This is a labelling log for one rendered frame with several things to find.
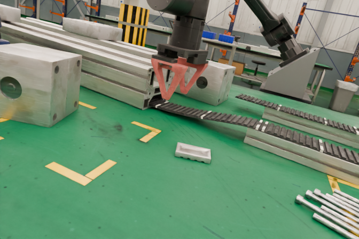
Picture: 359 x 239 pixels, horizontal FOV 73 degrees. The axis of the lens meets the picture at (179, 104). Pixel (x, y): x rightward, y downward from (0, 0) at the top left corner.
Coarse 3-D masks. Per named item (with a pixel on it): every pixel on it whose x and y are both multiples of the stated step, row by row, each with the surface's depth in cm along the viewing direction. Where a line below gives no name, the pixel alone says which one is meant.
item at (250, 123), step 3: (249, 117) 46; (246, 120) 45; (249, 120) 45; (252, 120) 46; (255, 120) 45; (246, 123) 43; (249, 123) 44; (252, 123) 43; (255, 123) 44; (246, 126) 42; (249, 126) 42; (252, 126) 42
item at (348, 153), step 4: (344, 148) 40; (344, 152) 39; (348, 152) 39; (352, 152) 39; (348, 156) 37; (352, 156) 38; (356, 156) 38; (348, 160) 36; (352, 160) 36; (356, 160) 36; (356, 164) 36
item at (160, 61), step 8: (152, 56) 44; (160, 56) 44; (168, 56) 46; (176, 56) 48; (152, 64) 44; (160, 64) 44; (168, 64) 43; (176, 64) 43; (160, 72) 45; (176, 72) 43; (184, 72) 43; (160, 80) 45; (176, 80) 43; (160, 88) 46; (168, 96) 46
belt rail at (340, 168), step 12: (252, 132) 42; (264, 132) 41; (252, 144) 42; (264, 144) 41; (276, 144) 41; (288, 144) 40; (288, 156) 40; (300, 156) 39; (312, 156) 38; (324, 156) 37; (312, 168) 39; (324, 168) 38; (336, 168) 38; (348, 168) 36; (348, 180) 37
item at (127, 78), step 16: (16, 32) 62; (32, 32) 62; (48, 32) 68; (64, 48) 55; (80, 48) 53; (96, 48) 61; (96, 64) 52; (112, 64) 50; (128, 64) 48; (144, 64) 55; (80, 80) 55; (96, 80) 53; (112, 80) 52; (128, 80) 49; (144, 80) 47; (112, 96) 51; (128, 96) 49; (144, 96) 48; (160, 96) 55
